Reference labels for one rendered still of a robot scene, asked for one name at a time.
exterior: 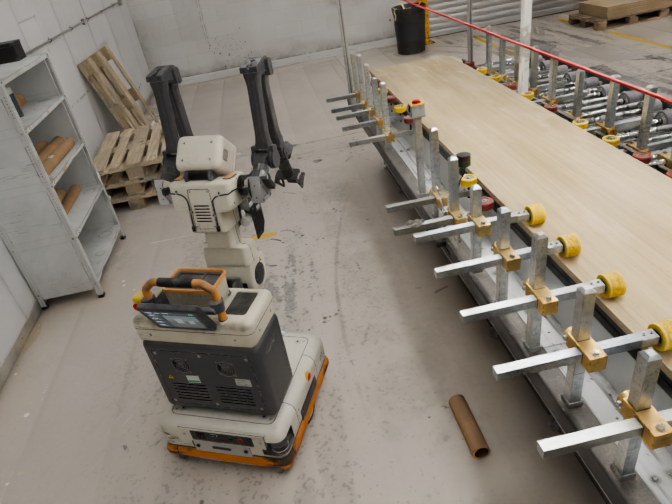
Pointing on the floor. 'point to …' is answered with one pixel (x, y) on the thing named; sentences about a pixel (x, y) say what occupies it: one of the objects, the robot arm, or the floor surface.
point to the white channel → (524, 44)
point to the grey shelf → (48, 282)
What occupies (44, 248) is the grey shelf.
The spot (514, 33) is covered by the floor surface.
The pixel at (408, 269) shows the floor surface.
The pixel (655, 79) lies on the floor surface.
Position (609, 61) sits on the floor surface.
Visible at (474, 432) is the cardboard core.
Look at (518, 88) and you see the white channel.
